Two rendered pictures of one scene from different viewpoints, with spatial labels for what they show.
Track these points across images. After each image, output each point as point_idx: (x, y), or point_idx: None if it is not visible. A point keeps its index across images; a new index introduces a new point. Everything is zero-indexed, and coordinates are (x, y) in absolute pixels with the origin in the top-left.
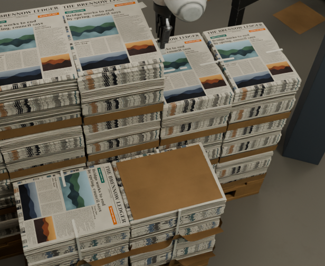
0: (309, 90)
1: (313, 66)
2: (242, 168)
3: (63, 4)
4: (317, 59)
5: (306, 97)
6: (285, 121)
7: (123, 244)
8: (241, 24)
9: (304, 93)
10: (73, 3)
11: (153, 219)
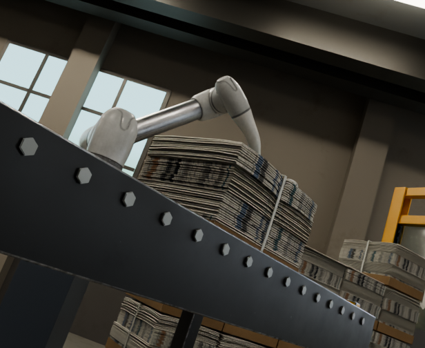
0: (78, 306)
1: (70, 298)
2: None
3: (346, 265)
4: (79, 280)
5: (72, 320)
6: (123, 301)
7: None
8: (174, 333)
9: (56, 340)
10: (340, 262)
11: None
